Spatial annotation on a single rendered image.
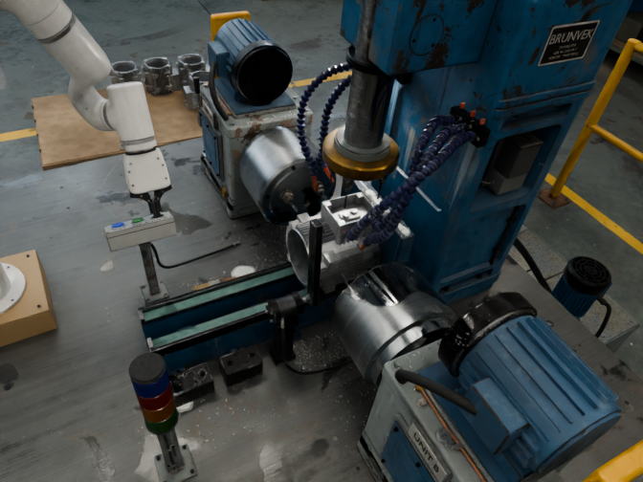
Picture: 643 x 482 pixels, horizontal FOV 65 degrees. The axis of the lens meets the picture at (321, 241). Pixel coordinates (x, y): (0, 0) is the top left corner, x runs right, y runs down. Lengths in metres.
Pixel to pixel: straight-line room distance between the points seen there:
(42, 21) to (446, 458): 1.08
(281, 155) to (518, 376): 0.89
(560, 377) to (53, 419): 1.11
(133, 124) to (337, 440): 0.90
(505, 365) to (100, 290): 1.16
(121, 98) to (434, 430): 0.99
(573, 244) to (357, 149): 2.38
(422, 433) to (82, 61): 0.99
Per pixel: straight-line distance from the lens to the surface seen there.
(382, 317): 1.09
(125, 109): 1.32
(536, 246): 2.54
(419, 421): 0.97
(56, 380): 1.47
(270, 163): 1.45
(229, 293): 1.39
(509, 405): 0.84
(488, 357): 0.86
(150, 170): 1.35
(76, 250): 1.76
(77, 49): 1.21
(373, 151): 1.15
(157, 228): 1.38
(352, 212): 1.32
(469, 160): 1.19
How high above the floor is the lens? 1.99
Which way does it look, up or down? 44 degrees down
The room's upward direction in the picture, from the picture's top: 7 degrees clockwise
